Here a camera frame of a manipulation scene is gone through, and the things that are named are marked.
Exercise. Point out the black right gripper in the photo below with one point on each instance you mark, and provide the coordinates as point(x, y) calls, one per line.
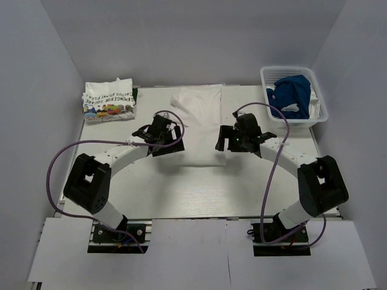
point(227, 132)

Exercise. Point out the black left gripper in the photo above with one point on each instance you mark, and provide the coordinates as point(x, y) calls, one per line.
point(174, 147)

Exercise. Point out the white red print t shirt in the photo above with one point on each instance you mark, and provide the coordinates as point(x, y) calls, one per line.
point(200, 110)

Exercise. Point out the blue t shirt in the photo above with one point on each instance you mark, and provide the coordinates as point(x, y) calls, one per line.
point(291, 96)

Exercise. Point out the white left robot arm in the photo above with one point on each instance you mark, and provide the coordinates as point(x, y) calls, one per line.
point(88, 183)

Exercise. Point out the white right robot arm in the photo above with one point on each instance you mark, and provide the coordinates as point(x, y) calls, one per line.
point(320, 183)

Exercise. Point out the folded white cartoon t shirt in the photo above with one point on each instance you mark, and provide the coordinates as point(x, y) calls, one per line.
point(109, 101)

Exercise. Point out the white plastic basket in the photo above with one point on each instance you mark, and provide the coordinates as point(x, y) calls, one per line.
point(317, 108)

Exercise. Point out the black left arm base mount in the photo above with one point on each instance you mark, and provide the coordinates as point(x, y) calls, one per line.
point(103, 241)

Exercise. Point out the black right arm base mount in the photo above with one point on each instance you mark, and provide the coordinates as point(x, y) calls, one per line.
point(280, 242)

